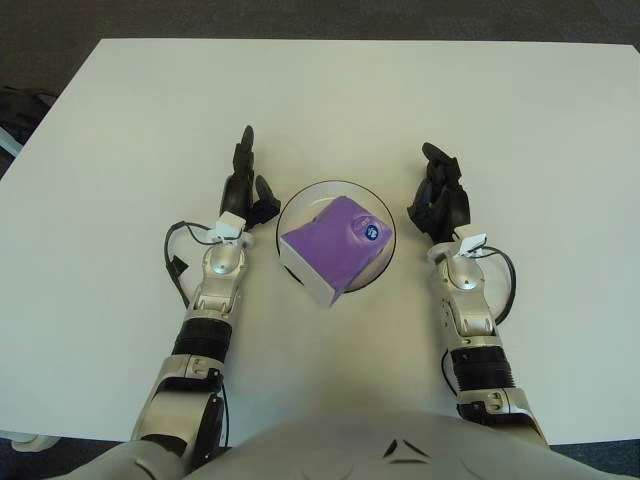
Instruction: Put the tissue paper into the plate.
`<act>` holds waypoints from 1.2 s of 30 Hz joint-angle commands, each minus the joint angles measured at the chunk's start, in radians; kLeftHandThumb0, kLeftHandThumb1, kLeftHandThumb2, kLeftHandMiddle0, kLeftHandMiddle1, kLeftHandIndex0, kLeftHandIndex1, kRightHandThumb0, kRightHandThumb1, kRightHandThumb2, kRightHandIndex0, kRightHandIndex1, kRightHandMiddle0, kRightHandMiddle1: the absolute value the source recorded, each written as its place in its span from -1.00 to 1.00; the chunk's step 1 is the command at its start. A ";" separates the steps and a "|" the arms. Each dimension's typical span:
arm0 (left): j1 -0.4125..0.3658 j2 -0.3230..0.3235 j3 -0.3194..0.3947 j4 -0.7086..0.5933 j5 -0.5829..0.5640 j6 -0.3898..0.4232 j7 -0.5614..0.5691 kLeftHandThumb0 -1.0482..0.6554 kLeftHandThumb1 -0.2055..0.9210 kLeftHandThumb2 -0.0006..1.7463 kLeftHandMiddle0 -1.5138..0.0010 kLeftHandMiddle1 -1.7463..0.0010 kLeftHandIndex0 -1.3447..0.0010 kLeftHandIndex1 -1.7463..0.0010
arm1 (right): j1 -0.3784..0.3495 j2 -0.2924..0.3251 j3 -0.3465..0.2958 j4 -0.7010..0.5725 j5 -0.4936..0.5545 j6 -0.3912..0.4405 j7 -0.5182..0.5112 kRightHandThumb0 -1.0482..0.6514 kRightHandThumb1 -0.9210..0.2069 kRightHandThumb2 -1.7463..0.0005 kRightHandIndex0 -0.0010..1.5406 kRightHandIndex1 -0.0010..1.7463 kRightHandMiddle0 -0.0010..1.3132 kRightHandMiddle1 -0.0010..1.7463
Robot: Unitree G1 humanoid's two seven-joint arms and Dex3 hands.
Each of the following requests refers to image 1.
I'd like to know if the white plate with black rim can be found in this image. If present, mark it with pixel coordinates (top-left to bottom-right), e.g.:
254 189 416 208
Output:
275 180 400 294

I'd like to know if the purple tissue paper pack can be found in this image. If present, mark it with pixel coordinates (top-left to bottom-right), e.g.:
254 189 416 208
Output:
278 195 394 307

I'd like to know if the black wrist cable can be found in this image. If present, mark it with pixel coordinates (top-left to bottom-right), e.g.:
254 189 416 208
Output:
164 222 221 309
479 244 517 324

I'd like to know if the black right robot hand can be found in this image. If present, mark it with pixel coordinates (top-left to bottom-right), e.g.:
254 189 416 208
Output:
405 142 472 246

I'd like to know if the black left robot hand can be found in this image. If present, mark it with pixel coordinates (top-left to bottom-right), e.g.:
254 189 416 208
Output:
219 125 281 232

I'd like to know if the black bag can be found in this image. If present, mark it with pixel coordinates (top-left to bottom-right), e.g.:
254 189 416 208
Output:
0 87 56 154

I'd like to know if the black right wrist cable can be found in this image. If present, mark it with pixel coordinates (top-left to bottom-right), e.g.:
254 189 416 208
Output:
479 244 517 324

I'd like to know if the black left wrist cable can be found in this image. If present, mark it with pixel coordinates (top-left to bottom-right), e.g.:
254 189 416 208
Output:
164 222 221 309

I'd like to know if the grey robot torso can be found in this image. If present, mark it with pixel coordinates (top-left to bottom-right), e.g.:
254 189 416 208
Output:
89 403 640 480

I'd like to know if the white table foot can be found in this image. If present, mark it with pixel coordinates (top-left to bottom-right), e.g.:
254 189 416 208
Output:
0 428 61 452

